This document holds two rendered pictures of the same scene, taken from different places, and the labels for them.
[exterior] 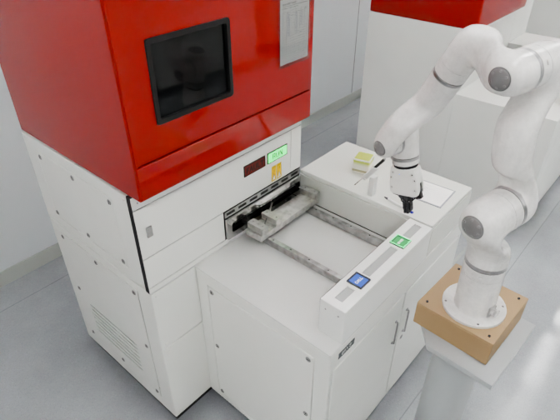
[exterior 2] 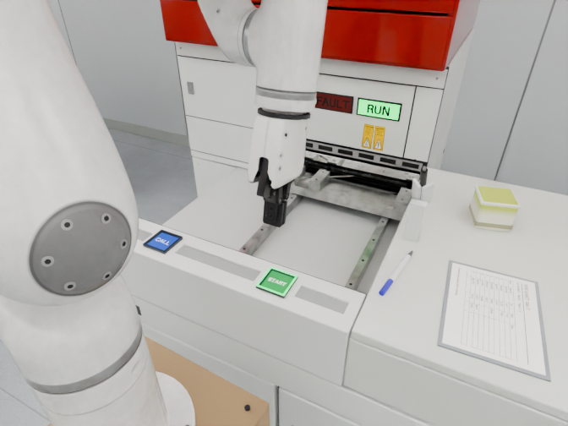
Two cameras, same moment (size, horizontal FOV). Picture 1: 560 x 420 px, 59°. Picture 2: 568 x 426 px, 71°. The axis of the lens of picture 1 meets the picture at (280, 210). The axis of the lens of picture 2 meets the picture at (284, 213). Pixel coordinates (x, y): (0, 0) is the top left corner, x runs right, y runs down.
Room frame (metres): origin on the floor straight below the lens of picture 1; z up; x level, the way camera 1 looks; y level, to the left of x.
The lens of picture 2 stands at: (1.23, -0.92, 1.46)
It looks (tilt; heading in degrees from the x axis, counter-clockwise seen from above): 34 degrees down; 76
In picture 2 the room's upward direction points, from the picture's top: straight up
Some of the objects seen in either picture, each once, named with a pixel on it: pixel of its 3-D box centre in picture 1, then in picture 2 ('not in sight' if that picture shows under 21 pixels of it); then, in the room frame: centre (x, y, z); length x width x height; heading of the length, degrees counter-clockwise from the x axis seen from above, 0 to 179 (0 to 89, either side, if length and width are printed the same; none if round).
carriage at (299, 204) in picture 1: (284, 214); (344, 194); (1.64, -0.02, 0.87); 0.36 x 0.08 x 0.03; 139
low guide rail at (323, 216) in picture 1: (341, 224); (368, 254); (1.61, -0.25, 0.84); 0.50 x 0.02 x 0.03; 49
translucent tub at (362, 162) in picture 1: (363, 162); (492, 208); (1.83, -0.35, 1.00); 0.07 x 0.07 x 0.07; 64
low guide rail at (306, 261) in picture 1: (299, 257); (270, 225); (1.41, -0.07, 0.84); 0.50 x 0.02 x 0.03; 49
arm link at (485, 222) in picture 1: (487, 232); (34, 243); (1.07, -0.57, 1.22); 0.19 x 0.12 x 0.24; 126
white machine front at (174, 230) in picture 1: (229, 197); (292, 121); (1.54, 0.19, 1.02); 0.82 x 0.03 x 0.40; 139
